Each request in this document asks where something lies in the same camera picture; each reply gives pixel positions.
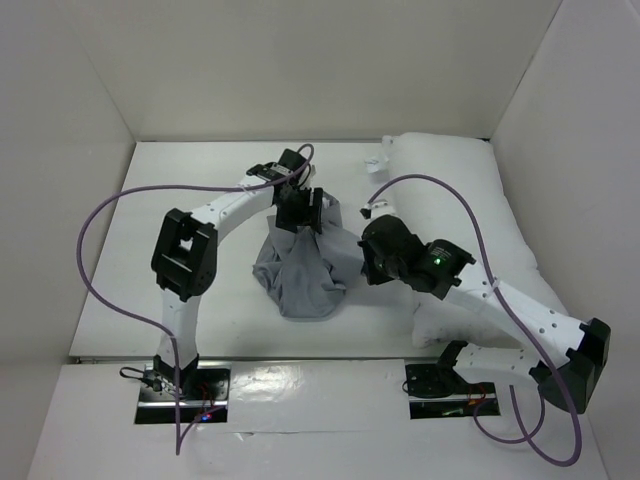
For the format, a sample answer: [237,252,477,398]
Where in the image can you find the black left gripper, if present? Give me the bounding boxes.
[273,184,321,233]

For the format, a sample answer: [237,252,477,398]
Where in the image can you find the grey pillowcase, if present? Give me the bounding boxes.
[252,193,364,321]

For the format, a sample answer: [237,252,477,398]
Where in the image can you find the white pillow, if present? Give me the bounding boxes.
[380,131,571,350]

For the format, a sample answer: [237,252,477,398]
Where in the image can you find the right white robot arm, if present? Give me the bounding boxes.
[359,214,611,414]

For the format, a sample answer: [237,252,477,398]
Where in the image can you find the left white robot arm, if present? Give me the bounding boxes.
[151,144,323,399]

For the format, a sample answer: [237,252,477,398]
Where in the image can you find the white pillow care label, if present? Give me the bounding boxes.
[364,153,388,176]

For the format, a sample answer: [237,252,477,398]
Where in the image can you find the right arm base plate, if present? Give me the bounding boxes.
[401,363,500,420]

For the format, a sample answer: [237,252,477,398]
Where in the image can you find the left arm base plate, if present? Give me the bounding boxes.
[119,363,231,425]

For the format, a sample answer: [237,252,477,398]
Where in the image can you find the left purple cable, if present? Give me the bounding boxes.
[75,143,316,456]

